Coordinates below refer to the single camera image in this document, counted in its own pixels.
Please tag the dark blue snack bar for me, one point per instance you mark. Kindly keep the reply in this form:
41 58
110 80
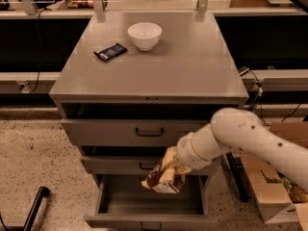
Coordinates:
110 52

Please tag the open cardboard box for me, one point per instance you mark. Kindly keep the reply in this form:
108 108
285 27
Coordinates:
278 198

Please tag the grey top drawer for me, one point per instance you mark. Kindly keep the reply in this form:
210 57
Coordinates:
128 132

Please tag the grey drawer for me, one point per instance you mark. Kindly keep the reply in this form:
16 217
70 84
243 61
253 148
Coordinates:
119 165
128 132
123 203

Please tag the white ceramic bowl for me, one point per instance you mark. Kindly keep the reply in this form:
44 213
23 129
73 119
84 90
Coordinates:
145 35

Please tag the grey metal drawer cabinet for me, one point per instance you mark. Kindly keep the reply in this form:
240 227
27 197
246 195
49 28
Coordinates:
188 75

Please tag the brown chip bag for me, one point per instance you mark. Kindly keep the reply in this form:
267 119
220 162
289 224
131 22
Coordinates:
162 180

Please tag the black metal leg right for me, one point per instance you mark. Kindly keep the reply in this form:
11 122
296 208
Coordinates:
237 177

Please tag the black metal leg left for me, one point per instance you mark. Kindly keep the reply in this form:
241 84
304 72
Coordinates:
43 192

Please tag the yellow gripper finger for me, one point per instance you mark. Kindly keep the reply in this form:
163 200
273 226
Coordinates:
181 170
170 160

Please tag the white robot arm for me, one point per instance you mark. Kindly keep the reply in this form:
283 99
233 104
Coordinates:
230 129

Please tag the grey bottom drawer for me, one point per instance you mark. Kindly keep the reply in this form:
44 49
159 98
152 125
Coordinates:
123 203

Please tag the black metal leg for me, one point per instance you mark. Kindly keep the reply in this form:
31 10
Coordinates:
237 177
43 192

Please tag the grey bracket far left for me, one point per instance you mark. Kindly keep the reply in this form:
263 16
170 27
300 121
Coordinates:
29 7

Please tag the grey middle drawer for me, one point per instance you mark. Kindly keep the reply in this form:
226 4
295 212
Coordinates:
119 165

